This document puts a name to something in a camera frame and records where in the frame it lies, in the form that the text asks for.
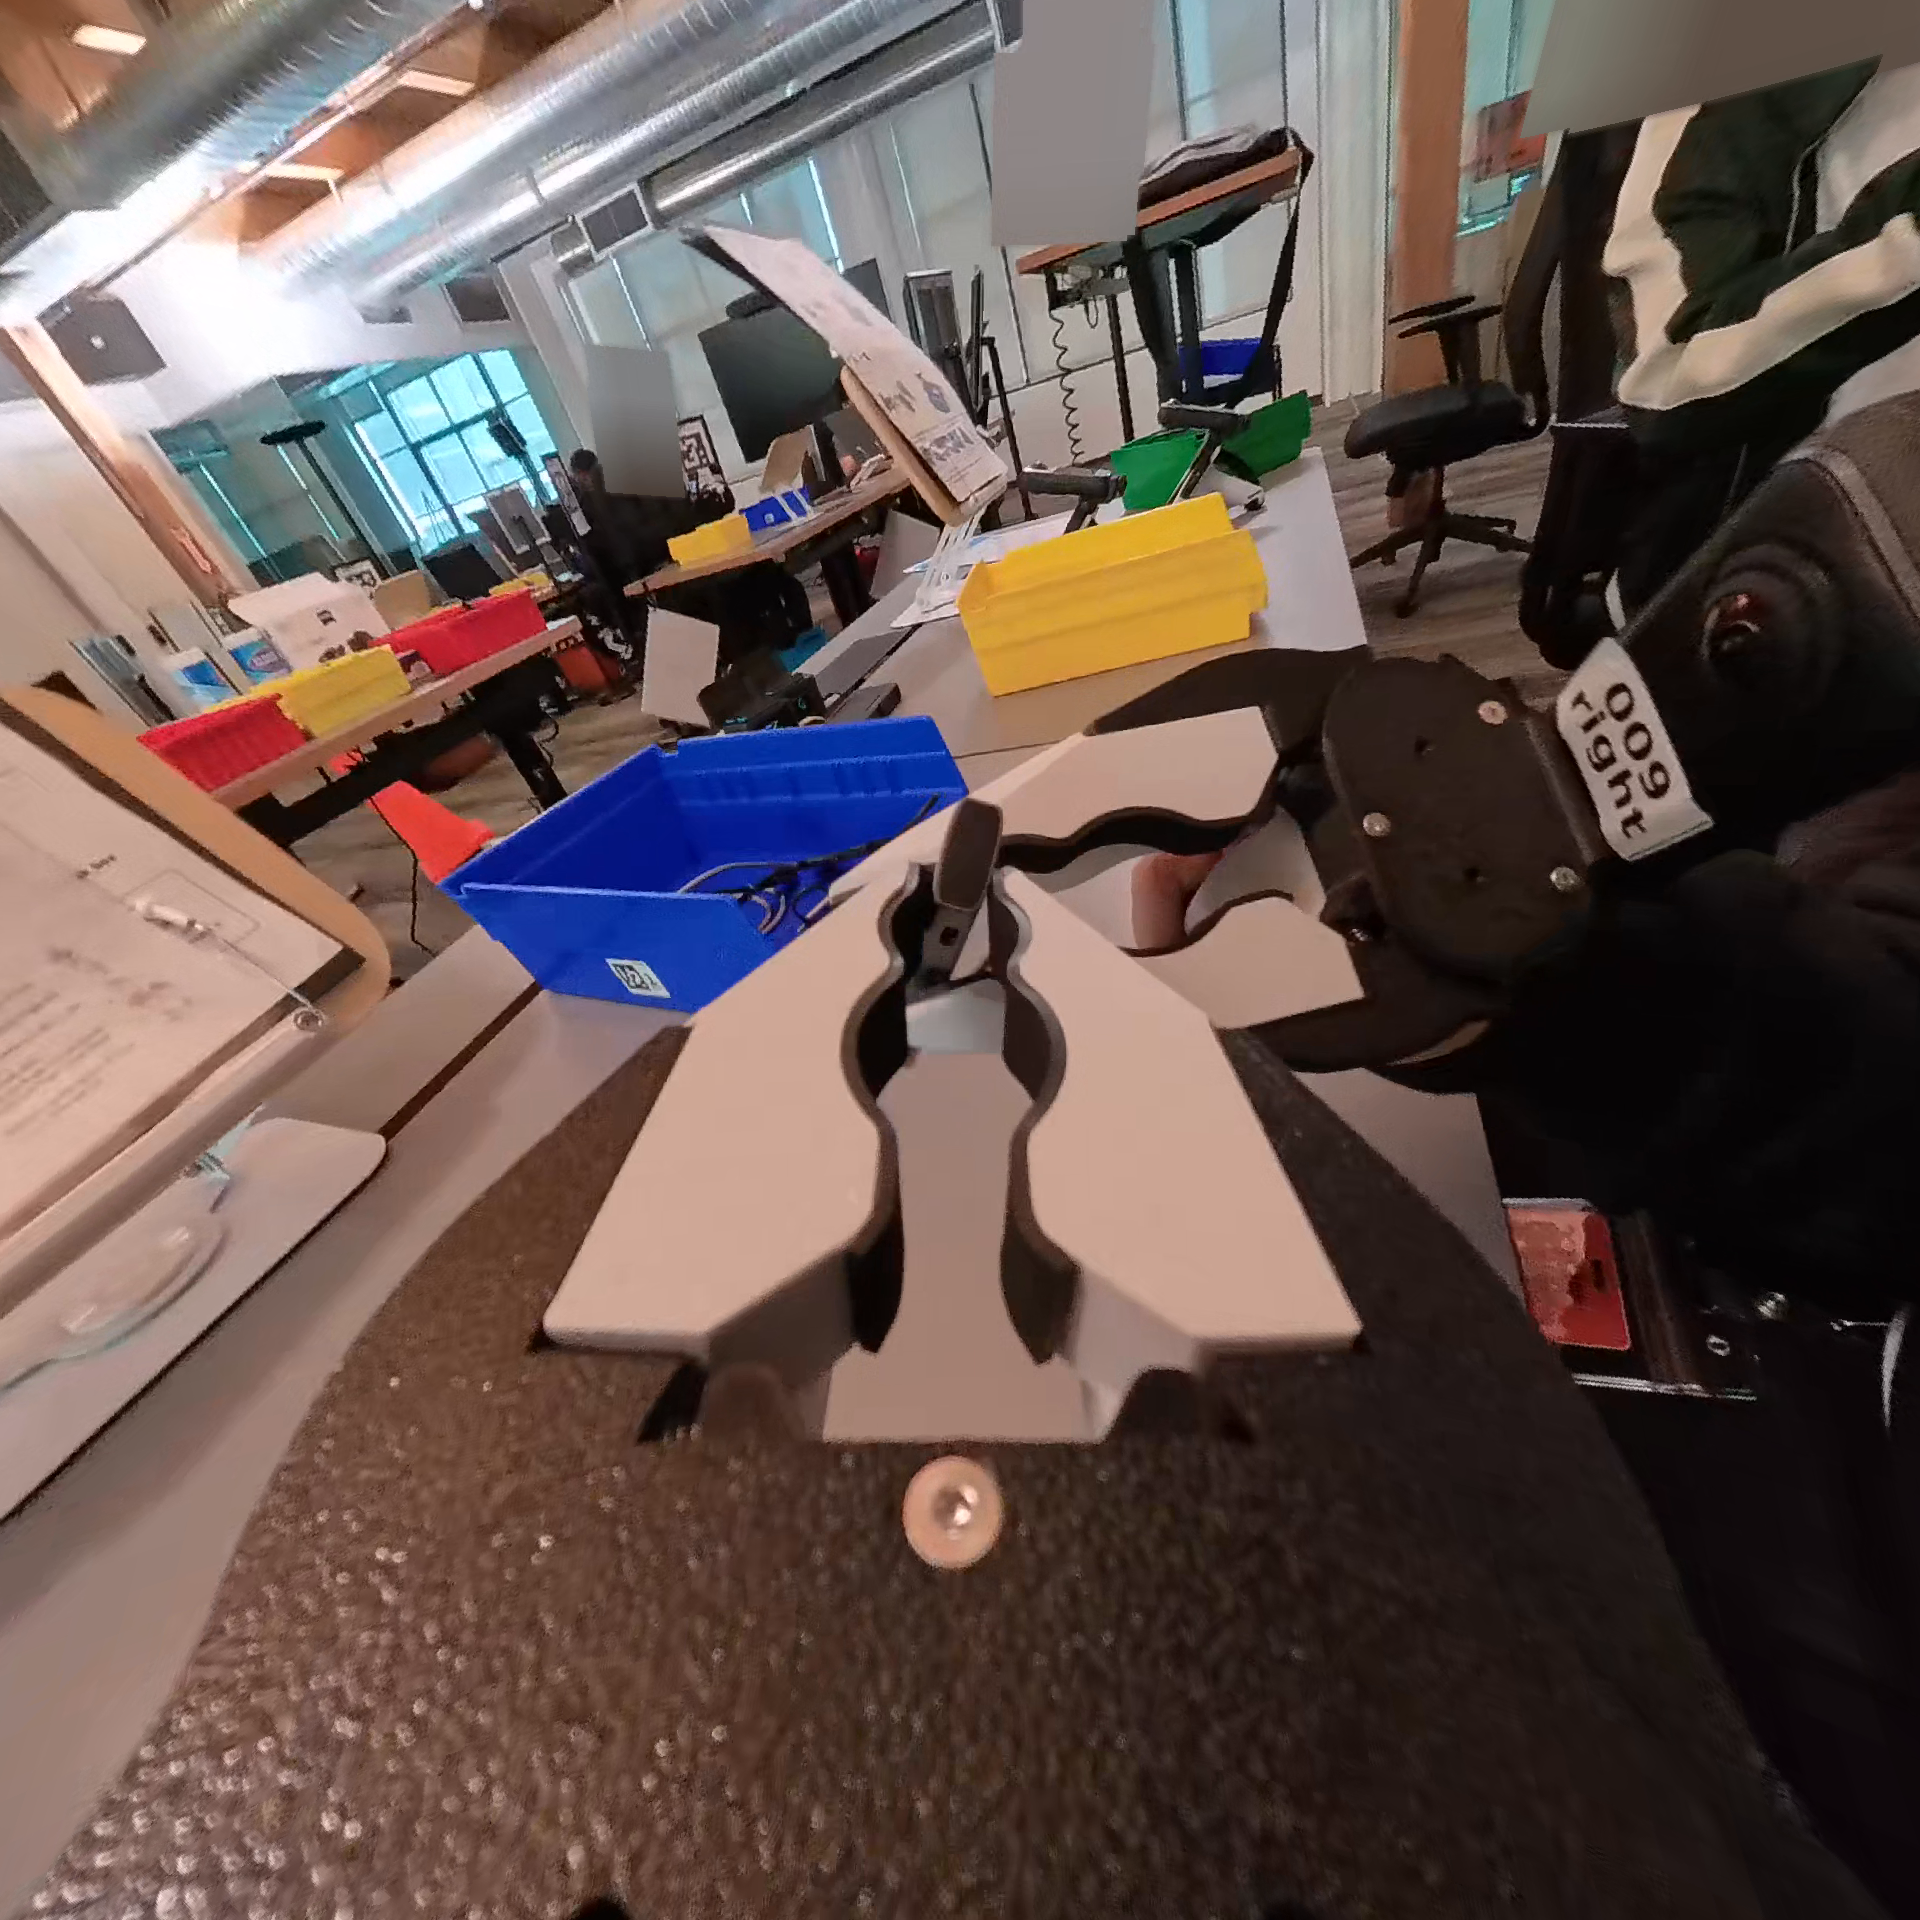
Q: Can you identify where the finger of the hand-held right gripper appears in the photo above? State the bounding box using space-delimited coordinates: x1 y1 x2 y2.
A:
828 706 1289 905
1116 886 1367 1034

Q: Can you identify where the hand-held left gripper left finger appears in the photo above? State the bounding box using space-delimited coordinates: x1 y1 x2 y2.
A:
537 863 916 1441

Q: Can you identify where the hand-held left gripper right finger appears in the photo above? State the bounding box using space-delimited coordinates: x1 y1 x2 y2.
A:
993 870 1364 1433

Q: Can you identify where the grey desk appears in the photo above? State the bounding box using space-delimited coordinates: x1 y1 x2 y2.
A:
809 447 1371 758
0 706 1520 1920

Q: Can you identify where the person's right hand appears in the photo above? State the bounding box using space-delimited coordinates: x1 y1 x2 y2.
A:
1124 853 1228 956

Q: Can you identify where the large yellow plastic bin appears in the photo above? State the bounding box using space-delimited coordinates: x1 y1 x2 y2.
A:
954 493 1272 702

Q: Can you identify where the green plastic bin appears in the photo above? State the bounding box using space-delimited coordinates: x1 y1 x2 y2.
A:
1111 393 1314 515

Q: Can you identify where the red plastic card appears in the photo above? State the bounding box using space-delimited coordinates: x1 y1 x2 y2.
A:
1504 1201 1631 1356

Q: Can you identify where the black office chair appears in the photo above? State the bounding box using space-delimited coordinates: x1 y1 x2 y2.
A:
1342 292 1550 617

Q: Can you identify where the wooden document stand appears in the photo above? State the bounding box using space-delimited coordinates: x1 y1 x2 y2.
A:
0 683 395 1520
698 224 1014 530

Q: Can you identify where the black monitor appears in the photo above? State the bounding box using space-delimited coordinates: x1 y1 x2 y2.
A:
698 301 849 471

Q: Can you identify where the red plastic bin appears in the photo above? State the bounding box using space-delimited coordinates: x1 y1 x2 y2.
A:
138 694 309 794
382 588 548 680

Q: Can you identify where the white instruction sheet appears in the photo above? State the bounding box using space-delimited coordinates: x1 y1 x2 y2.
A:
0 720 349 1247

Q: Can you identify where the silver ventilation duct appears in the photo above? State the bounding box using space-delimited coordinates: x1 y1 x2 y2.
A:
0 0 1036 303

